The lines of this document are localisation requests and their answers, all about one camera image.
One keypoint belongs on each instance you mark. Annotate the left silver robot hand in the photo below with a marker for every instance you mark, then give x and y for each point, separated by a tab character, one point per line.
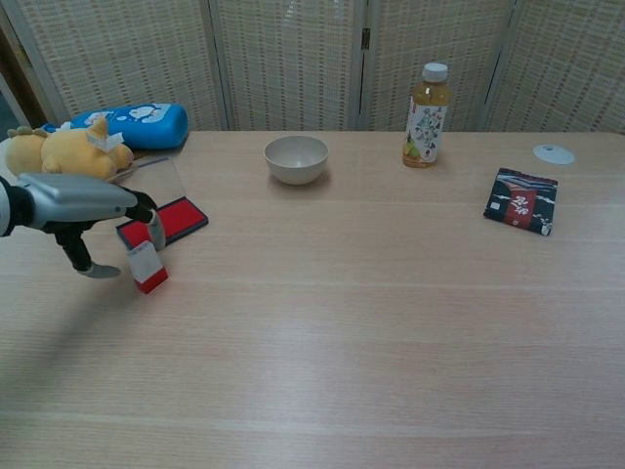
73	198

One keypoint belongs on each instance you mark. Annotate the bamboo folding screen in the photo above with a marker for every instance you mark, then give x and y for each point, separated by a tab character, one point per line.
293	63

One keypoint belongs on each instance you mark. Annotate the tea bottle with white cap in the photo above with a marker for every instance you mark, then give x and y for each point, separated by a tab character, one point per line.
427	127

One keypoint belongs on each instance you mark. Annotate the yellow plush toy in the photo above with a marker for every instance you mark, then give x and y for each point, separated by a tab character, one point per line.
68	154

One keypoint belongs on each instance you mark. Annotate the beige bowl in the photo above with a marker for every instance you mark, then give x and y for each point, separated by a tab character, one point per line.
295	163

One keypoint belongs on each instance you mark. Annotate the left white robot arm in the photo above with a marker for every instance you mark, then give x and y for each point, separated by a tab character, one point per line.
7	210

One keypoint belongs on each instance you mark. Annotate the blue detergent pump bottle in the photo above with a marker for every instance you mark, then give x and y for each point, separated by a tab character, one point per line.
151	127

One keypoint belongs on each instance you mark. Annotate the white round disc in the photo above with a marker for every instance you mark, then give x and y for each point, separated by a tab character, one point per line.
554	154

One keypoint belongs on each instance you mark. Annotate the red ink pad case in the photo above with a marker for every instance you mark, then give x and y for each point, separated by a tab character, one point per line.
183	217

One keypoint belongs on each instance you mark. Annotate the small red stamp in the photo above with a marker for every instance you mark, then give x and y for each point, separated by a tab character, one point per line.
146	268

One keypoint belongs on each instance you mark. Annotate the dark snack packet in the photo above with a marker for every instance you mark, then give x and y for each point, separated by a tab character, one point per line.
520	202

